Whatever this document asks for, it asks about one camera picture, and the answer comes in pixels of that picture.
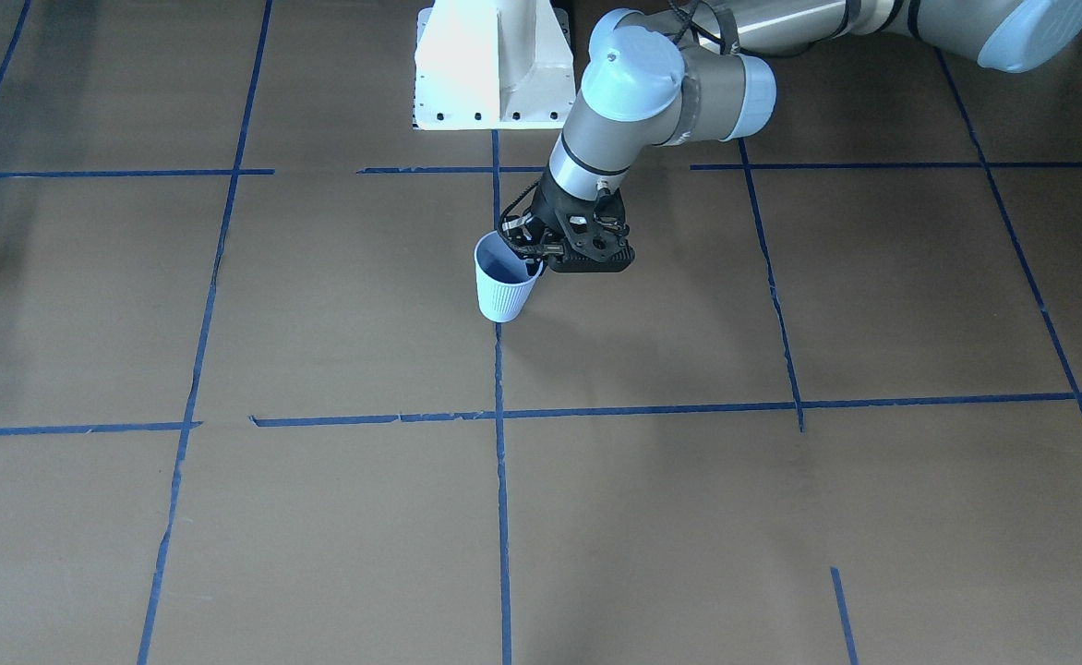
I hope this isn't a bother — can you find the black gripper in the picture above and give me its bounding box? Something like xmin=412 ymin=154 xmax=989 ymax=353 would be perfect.
xmin=500 ymin=172 xmax=626 ymax=277

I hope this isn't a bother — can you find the blue ribbed plastic cup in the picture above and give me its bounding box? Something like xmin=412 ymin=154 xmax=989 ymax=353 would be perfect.
xmin=473 ymin=232 xmax=544 ymax=323

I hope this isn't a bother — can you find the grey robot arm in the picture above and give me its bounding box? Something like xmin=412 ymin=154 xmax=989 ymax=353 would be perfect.
xmin=496 ymin=1 xmax=1082 ymax=276

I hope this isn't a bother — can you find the white mounting pillar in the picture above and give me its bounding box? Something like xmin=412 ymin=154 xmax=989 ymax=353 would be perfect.
xmin=412 ymin=1 xmax=576 ymax=131

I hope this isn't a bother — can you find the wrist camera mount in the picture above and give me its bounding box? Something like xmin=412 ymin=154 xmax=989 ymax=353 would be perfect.
xmin=544 ymin=214 xmax=635 ymax=272

